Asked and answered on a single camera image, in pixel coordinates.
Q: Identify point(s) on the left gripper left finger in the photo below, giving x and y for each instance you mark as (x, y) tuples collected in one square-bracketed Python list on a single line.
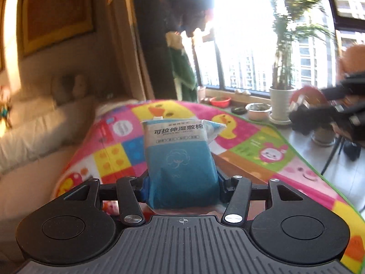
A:
[(130, 192)]

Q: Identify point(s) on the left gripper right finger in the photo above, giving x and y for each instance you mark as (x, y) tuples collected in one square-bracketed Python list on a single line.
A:
[(235, 192)]

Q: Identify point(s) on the blue wet wipes pack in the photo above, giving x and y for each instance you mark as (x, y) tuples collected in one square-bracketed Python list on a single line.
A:
[(182, 171)]

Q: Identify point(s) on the colourful cartoon play mat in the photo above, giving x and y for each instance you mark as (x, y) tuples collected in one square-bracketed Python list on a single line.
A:
[(113, 148)]

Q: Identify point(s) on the white ceramic bowl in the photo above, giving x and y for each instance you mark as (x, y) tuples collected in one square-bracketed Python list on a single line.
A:
[(258, 111)]

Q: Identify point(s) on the red plastic bowl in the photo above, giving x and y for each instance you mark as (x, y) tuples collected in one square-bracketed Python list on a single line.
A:
[(220, 102)]

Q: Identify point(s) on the beige sofa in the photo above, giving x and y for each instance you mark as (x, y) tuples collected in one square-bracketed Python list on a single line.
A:
[(33, 155)]

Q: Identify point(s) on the white potted plant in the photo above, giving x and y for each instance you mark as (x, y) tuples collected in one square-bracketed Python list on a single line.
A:
[(288, 29)]

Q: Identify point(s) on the green hanging garment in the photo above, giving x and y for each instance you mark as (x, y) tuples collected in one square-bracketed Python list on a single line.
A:
[(184, 77)]

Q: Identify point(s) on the grey plush toy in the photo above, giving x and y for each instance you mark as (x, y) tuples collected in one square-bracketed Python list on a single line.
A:
[(69, 87)]

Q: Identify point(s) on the gold framed picture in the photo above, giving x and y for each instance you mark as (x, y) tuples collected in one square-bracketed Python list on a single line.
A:
[(43, 23)]

